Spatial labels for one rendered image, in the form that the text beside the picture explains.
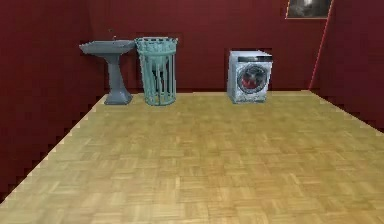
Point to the white front-loading washer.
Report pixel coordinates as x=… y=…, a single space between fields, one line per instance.
x=250 y=77

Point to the teal slatted laundry basket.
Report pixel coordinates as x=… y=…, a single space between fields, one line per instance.
x=157 y=50

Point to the framed dark wall picture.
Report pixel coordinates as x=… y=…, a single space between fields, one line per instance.
x=308 y=9

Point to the grey pedestal sink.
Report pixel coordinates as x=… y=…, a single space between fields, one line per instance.
x=114 y=71

